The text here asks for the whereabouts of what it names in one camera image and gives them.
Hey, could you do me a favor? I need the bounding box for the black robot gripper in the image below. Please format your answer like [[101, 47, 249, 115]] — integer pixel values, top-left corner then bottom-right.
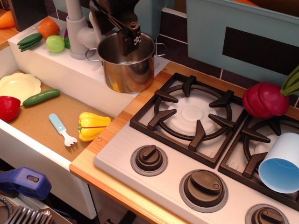
[[89, 0, 141, 56]]

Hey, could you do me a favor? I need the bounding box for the stainless steel pot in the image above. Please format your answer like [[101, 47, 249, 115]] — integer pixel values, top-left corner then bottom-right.
[[85, 33, 167, 93]]

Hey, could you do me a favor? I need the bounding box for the left black stove knob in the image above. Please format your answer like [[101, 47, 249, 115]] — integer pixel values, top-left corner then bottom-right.
[[130, 145, 168, 177]]

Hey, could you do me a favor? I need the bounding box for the black stove knob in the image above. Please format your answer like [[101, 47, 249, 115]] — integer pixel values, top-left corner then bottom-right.
[[179, 169, 228, 213], [130, 145, 168, 177], [245, 204, 289, 224]]

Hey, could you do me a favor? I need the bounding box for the grey toy stove top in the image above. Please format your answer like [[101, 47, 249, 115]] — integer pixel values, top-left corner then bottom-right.
[[94, 111, 299, 224]]

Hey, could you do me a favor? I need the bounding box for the middle black stove knob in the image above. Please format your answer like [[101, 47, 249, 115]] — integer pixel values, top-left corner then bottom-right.
[[179, 169, 228, 213]]

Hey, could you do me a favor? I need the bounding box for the right black stove knob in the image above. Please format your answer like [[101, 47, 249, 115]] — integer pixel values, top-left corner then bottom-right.
[[245, 204, 289, 224]]

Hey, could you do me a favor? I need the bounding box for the grey toy faucet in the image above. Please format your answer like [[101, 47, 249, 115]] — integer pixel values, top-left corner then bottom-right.
[[65, 0, 104, 60]]

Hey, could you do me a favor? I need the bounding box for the purple toy eggplant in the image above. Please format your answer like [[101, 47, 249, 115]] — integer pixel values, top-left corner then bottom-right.
[[64, 28, 71, 49]]

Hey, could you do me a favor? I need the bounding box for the green toy apple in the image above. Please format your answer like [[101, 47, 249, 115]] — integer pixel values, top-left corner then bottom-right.
[[46, 35, 65, 53]]

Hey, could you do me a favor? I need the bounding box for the orange toy vegetable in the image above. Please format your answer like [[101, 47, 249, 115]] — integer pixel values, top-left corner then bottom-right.
[[37, 17, 60, 39]]

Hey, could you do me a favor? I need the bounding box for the yellow toy bell pepper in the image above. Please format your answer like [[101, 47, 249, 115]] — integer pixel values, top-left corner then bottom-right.
[[78, 112, 112, 142]]

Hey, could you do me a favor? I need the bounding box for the green toy cucumber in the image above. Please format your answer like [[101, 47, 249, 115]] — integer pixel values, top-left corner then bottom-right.
[[22, 89, 60, 107]]

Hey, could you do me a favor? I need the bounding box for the white toy sink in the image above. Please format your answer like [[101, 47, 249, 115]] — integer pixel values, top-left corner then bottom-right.
[[0, 16, 170, 220]]

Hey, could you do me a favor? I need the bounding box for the left black burner grate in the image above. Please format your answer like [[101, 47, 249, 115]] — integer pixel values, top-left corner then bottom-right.
[[129, 73, 246, 168]]

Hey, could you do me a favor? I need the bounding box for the black burner grate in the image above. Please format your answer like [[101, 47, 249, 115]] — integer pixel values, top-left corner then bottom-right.
[[129, 73, 246, 168], [218, 115, 299, 211]]

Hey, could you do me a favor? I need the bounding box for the teal toy oven hood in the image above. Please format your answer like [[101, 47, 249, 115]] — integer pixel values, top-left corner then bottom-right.
[[186, 0, 299, 85]]

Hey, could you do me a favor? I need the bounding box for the cream scalloped plate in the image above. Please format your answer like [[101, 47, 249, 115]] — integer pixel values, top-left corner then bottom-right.
[[0, 72, 41, 106]]

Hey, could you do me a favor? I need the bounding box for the orange toy carrot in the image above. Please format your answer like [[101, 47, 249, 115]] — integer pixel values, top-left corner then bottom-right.
[[0, 11, 15, 28]]

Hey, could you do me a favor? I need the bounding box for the red toy pepper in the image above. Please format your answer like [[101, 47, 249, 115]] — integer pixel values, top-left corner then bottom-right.
[[0, 96, 21, 122]]

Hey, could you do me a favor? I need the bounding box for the red toy radish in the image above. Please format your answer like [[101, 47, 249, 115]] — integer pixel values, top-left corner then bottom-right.
[[242, 67, 299, 119]]

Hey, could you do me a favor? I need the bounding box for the right black burner grate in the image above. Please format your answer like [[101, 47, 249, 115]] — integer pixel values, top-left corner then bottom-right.
[[218, 115, 299, 211]]

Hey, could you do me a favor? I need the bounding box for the light blue plastic cup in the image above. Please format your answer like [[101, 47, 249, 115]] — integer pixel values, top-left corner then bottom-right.
[[258, 133, 299, 194]]

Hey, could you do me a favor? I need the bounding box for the blue handled toy fork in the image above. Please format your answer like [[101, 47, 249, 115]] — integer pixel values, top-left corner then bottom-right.
[[49, 113, 78, 147]]

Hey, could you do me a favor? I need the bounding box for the grey metal bracket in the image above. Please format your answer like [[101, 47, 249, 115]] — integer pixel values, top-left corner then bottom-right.
[[0, 195, 77, 224]]

